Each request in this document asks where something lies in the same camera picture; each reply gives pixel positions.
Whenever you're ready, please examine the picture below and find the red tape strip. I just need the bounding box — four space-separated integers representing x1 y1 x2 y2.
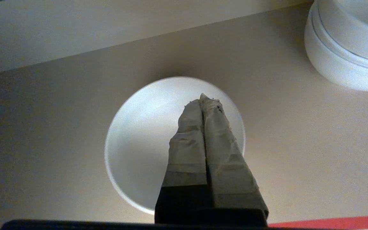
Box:
269 215 368 229

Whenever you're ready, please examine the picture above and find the large white stacked bowl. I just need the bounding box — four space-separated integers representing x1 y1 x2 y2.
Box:
304 0 368 92

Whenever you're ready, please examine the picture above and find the small white round dish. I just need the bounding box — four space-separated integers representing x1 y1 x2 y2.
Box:
104 76 246 215

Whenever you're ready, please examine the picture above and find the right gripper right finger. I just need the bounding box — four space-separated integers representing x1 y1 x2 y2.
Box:
199 93 269 226

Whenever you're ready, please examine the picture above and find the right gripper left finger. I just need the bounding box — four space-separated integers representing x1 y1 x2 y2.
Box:
154 99 214 224

